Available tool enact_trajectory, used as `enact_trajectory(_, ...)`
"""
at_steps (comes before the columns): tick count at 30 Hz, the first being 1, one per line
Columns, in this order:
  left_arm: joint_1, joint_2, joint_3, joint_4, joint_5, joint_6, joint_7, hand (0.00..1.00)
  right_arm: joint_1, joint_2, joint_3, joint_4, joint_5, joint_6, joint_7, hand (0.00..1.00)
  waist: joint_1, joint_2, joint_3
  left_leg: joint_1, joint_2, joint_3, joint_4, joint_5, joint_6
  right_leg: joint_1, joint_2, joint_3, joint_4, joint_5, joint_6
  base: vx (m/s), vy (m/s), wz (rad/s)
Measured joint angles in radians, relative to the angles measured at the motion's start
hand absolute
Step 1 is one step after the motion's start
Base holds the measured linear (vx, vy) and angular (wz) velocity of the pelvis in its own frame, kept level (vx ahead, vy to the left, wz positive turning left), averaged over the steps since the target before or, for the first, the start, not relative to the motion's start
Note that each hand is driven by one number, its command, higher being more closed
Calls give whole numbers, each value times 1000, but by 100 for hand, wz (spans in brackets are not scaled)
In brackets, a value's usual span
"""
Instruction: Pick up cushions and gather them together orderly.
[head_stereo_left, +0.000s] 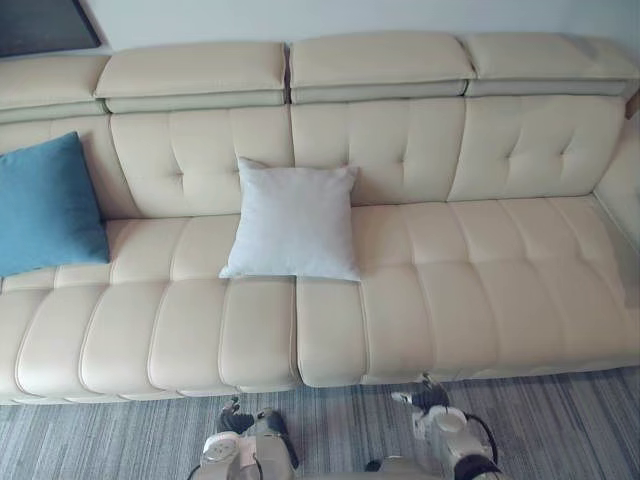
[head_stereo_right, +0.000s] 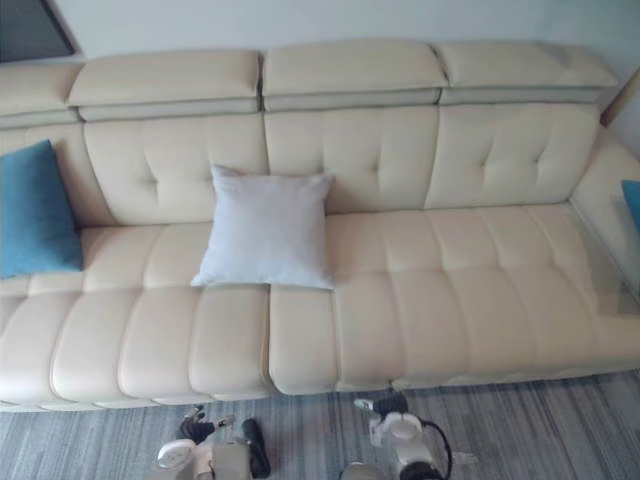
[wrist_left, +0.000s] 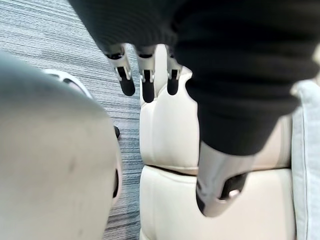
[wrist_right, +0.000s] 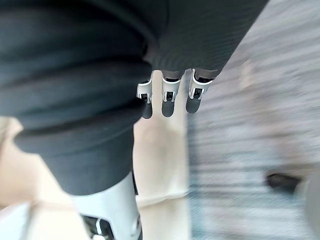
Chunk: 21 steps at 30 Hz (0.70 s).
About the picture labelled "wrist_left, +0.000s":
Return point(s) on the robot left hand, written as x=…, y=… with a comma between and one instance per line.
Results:
x=225, y=62

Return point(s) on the cream leather sofa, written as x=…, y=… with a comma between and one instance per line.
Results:
x=170, y=130

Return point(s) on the light grey cushion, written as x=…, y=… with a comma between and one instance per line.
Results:
x=310, y=150

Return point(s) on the robot silver leg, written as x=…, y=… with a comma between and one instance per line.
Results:
x=50, y=162

